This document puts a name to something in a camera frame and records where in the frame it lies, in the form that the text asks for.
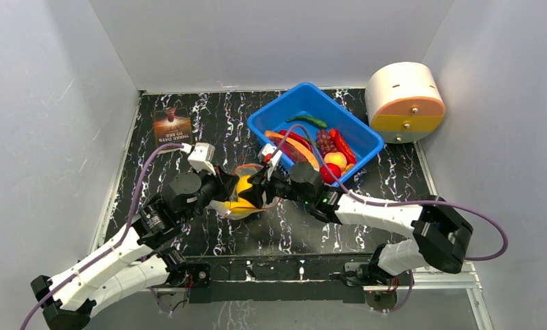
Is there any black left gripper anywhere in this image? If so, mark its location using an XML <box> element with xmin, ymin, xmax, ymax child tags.
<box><xmin>182</xmin><ymin>162</ymin><xmax>240</xmax><ymax>225</ymax></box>

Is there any clear zip bag orange seal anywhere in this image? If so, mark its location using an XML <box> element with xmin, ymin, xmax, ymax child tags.
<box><xmin>208</xmin><ymin>163</ymin><xmax>281</xmax><ymax>220</ymax></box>

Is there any yellow mango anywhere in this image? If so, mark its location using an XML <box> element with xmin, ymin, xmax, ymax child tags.
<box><xmin>225</xmin><ymin>175</ymin><xmax>260</xmax><ymax>220</ymax></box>

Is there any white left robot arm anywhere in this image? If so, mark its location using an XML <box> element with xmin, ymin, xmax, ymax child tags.
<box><xmin>31</xmin><ymin>166</ymin><xmax>239</xmax><ymax>329</ymax></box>

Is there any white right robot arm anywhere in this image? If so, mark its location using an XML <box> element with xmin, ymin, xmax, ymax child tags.
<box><xmin>238</xmin><ymin>162</ymin><xmax>473</xmax><ymax>286</ymax></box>

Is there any dark paperback book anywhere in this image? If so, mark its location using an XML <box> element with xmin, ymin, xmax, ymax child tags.
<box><xmin>153</xmin><ymin>107</ymin><xmax>195</xmax><ymax>147</ymax></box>

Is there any purple grape bunch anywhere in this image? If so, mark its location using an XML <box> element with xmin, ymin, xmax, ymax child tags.
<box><xmin>316</xmin><ymin>129</ymin><xmax>338</xmax><ymax>156</ymax></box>

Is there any green chili pepper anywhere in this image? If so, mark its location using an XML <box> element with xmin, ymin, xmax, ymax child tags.
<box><xmin>286</xmin><ymin>115</ymin><xmax>328</xmax><ymax>129</ymax></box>

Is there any blue plastic bin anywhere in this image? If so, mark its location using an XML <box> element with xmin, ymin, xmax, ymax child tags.
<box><xmin>247</xmin><ymin>82</ymin><xmax>386</xmax><ymax>188</ymax></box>

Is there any round white orange drawer box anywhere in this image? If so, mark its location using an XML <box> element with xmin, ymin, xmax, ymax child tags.
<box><xmin>364</xmin><ymin>62</ymin><xmax>446</xmax><ymax>144</ymax></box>

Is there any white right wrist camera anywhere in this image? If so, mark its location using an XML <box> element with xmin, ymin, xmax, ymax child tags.
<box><xmin>258</xmin><ymin>144</ymin><xmax>283</xmax><ymax>180</ymax></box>

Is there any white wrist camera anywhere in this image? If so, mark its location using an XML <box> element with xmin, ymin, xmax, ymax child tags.
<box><xmin>188</xmin><ymin>142</ymin><xmax>216</xmax><ymax>175</ymax></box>
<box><xmin>258</xmin><ymin>144</ymin><xmax>283</xmax><ymax>180</ymax></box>

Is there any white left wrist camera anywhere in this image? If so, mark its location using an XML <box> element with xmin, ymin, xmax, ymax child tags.
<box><xmin>188</xmin><ymin>142</ymin><xmax>216</xmax><ymax>175</ymax></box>

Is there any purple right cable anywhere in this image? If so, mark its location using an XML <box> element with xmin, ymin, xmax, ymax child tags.
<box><xmin>271</xmin><ymin>124</ymin><xmax>509</xmax><ymax>263</ymax></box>

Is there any purple cable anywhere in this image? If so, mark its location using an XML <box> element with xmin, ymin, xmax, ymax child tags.
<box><xmin>19</xmin><ymin>142</ymin><xmax>192</xmax><ymax>330</ymax></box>
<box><xmin>271</xmin><ymin>124</ymin><xmax>509</xmax><ymax>263</ymax></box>

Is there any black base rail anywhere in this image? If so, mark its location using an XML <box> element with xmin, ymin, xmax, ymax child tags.
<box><xmin>160</xmin><ymin>253</ymin><xmax>410</xmax><ymax>308</ymax></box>

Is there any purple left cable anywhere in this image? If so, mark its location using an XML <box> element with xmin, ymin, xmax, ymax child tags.
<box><xmin>19</xmin><ymin>142</ymin><xmax>192</xmax><ymax>330</ymax></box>

